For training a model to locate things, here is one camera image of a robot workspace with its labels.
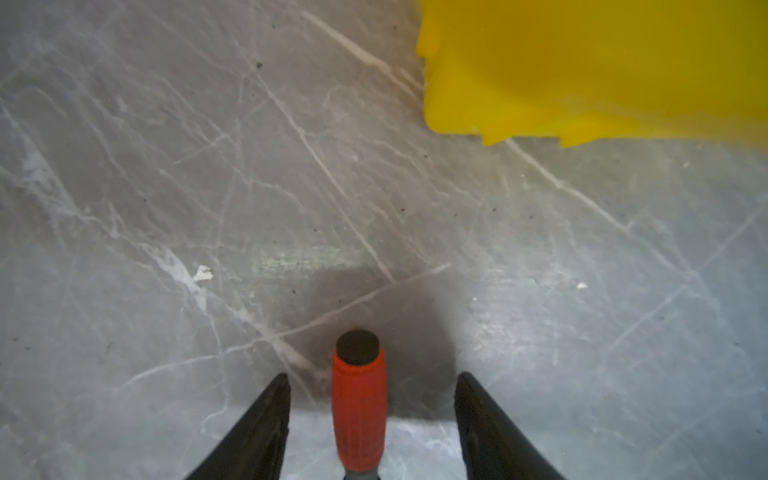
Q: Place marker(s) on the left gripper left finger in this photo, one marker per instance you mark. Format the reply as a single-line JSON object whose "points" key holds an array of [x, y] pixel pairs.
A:
{"points": [[254, 448]]}

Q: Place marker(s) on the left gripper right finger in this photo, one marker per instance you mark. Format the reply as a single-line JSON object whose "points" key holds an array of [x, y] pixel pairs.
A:
{"points": [[493, 447]]}

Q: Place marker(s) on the red black screwdriver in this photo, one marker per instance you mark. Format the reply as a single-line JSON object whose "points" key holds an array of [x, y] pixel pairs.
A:
{"points": [[359, 403]]}

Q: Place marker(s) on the yellow plastic bin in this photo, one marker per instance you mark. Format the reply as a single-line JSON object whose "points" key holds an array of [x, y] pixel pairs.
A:
{"points": [[581, 71]]}

